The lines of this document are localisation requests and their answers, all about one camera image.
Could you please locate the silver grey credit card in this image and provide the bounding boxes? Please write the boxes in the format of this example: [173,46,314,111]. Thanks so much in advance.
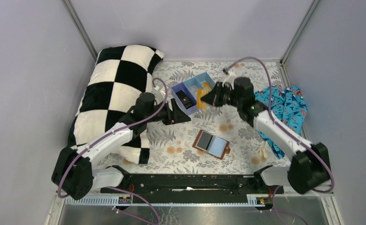
[189,85,198,96]

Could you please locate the beige knotted fabric strip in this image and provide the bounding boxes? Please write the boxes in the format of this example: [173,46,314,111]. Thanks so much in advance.
[256,141,268,160]

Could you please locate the purple cable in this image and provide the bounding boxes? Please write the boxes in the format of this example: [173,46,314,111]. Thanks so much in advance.
[56,77,169,225]
[224,57,336,225]

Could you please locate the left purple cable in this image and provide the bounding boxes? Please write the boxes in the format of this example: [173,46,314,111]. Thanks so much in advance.
[56,77,169,225]

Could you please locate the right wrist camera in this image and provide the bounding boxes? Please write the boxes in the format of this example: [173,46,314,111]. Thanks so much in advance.
[222,68,237,89]

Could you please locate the blue compartment organizer box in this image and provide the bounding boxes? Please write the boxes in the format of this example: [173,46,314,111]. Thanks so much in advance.
[171,72,215,116]

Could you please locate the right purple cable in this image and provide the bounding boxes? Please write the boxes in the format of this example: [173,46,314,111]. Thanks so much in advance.
[224,57,336,225]

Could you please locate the brown leather card holder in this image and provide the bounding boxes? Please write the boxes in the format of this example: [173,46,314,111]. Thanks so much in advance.
[192,129,231,160]

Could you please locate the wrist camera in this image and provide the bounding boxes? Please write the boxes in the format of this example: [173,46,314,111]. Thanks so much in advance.
[153,85,167,101]
[222,68,237,89]

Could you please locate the floral table mat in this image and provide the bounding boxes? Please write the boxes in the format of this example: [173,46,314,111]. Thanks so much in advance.
[96,62,289,174]

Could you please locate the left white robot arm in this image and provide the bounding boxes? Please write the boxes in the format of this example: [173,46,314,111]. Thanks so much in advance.
[51,92,191,200]

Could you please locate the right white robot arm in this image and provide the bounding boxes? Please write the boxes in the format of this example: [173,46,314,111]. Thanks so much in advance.
[201,77,335,194]

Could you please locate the black item in box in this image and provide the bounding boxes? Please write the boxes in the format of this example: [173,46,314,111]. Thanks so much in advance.
[176,90,194,109]

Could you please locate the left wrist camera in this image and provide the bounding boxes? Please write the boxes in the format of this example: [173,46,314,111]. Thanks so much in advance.
[153,85,167,101]

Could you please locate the black white checkered pillow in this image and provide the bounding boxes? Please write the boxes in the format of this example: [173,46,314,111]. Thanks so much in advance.
[67,45,164,148]

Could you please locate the white slotted cable duct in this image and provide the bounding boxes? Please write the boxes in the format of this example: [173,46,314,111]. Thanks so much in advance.
[64,195,266,208]

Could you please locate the dark grey credit card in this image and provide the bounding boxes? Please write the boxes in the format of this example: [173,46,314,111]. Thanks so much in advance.
[196,131,213,150]

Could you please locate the blue patterned cloth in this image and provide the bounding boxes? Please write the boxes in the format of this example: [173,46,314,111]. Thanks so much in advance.
[253,85,308,159]

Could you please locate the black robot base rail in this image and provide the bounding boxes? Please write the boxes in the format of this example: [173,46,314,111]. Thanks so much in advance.
[100,173,284,204]

